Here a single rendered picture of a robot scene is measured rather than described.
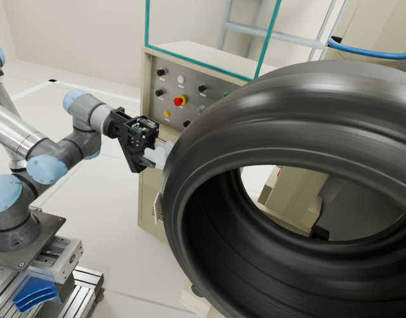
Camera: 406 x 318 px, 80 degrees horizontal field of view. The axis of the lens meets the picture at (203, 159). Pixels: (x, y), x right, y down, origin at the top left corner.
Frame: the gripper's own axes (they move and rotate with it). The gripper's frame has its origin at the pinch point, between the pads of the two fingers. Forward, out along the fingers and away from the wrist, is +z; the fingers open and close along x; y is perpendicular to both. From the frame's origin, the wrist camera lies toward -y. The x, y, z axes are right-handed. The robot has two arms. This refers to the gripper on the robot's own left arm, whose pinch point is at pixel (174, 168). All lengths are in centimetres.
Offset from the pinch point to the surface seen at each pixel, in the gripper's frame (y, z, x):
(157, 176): -64, -34, 50
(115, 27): -63, -265, 247
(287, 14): 17, -56, 324
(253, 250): -22.8, 27.9, 10.4
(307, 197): -7.4, 34.5, 27.9
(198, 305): -31.0, 21.8, -9.1
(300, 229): -18.9, 38.5, 25.5
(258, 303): -22.6, 34.3, -3.3
